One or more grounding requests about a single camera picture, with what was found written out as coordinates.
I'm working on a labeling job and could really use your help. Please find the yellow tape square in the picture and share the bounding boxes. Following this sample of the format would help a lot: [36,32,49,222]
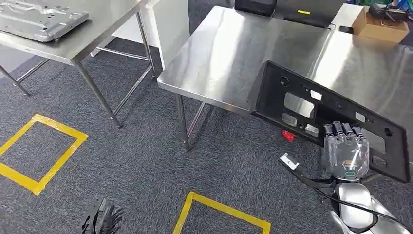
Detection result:
[172,191,272,234]
[0,114,89,196]

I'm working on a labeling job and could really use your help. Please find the black device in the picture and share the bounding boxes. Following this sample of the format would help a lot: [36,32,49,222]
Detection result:
[369,3,410,22]

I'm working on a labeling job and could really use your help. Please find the white partition board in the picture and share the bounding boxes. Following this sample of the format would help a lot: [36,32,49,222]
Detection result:
[111,0,191,70]

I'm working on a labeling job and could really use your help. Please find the cardboard box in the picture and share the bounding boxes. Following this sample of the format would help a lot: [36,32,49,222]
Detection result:
[351,8,410,44]

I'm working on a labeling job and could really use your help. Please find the black case yellow sticker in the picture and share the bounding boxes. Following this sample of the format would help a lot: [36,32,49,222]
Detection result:
[272,0,347,29]

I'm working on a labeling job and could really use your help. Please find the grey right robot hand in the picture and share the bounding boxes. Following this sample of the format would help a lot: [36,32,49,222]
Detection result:
[321,122,370,180]

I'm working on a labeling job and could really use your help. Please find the grey metal tray part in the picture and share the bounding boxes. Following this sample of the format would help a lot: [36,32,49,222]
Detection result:
[0,0,90,43]

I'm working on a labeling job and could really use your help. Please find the steel table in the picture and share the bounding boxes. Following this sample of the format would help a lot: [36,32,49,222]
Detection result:
[0,0,156,129]

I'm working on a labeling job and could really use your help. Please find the steel bench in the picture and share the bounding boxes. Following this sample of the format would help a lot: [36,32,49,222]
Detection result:
[157,5,413,153]

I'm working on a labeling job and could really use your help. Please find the black chair back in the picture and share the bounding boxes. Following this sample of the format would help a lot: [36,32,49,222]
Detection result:
[234,0,278,17]

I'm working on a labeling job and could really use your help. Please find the black plastic panel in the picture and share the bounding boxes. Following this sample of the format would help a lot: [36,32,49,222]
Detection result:
[250,60,411,184]

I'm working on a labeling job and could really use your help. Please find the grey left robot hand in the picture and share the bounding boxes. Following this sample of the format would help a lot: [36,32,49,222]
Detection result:
[101,205,125,234]

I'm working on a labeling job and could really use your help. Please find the white desk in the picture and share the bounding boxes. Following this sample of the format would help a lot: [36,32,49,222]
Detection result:
[328,3,367,33]

